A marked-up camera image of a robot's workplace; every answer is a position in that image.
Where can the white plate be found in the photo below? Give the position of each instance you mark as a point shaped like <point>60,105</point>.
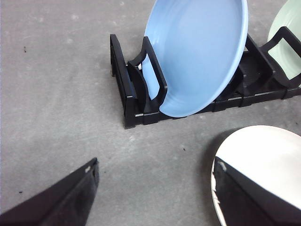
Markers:
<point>270,155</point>

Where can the blue plate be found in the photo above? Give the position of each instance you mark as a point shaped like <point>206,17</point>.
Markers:
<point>197,45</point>

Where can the green plate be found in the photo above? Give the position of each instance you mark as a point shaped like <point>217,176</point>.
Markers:
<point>289,16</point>

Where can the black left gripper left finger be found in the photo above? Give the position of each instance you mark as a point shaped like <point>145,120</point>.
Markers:
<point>65,202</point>

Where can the black plastic dish rack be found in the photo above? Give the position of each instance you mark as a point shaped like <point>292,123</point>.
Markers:
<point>270,73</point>

